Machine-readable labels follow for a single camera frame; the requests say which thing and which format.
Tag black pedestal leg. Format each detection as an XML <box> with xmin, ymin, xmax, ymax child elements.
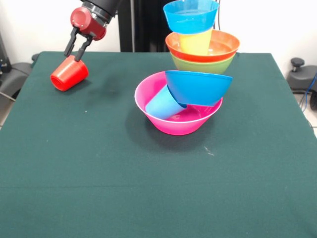
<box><xmin>0</xmin><ymin>53</ymin><xmax>40</xmax><ymax>100</ymax></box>
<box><xmin>286</xmin><ymin>58</ymin><xmax>317</xmax><ymax>111</ymax></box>

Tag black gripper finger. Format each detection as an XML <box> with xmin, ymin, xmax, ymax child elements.
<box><xmin>74</xmin><ymin>35</ymin><xmax>93</xmax><ymax>62</ymax></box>
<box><xmin>63</xmin><ymin>26</ymin><xmax>80</xmax><ymax>57</ymax></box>

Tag blue cable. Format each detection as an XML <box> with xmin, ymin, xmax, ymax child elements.
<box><xmin>300</xmin><ymin>73</ymin><xmax>317</xmax><ymax>111</ymax></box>

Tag large orange bowl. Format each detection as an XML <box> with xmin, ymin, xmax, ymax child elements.
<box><xmin>165</xmin><ymin>29</ymin><xmax>240</xmax><ymax>63</ymax></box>

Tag green bowl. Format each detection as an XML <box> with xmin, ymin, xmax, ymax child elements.
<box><xmin>170</xmin><ymin>53</ymin><xmax>236</xmax><ymax>75</ymax></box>

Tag blue cup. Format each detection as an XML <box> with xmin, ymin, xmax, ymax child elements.
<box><xmin>145</xmin><ymin>85</ymin><xmax>188</xmax><ymax>120</ymax></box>

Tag small blue bowl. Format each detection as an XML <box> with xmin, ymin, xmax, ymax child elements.
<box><xmin>162</xmin><ymin>0</ymin><xmax>220</xmax><ymax>34</ymax></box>

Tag large blue bowl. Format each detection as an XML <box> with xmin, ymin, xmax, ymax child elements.
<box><xmin>165</xmin><ymin>70</ymin><xmax>234</xmax><ymax>107</ymax></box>

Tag black hanging cable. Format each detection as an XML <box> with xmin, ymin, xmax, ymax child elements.
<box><xmin>214</xmin><ymin>0</ymin><xmax>223</xmax><ymax>32</ymax></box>

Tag large pink bowl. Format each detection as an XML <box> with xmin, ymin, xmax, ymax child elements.
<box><xmin>134</xmin><ymin>71</ymin><xmax>223</xmax><ymax>136</ymax></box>

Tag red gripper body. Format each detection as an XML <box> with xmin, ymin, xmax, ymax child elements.
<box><xmin>70</xmin><ymin>6</ymin><xmax>107</xmax><ymax>41</ymax></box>

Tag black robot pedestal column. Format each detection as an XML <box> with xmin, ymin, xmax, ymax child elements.
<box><xmin>115</xmin><ymin>0</ymin><xmax>174</xmax><ymax>53</ymax></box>

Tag dark green tablecloth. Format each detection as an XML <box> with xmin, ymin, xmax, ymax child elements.
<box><xmin>0</xmin><ymin>51</ymin><xmax>317</xmax><ymax>238</ymax></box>

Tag red cup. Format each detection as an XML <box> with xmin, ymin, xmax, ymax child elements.
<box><xmin>50</xmin><ymin>55</ymin><xmax>89</xmax><ymax>92</ymax></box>

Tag yellow cup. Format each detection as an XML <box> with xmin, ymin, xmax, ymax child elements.
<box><xmin>179</xmin><ymin>29</ymin><xmax>213</xmax><ymax>56</ymax></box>

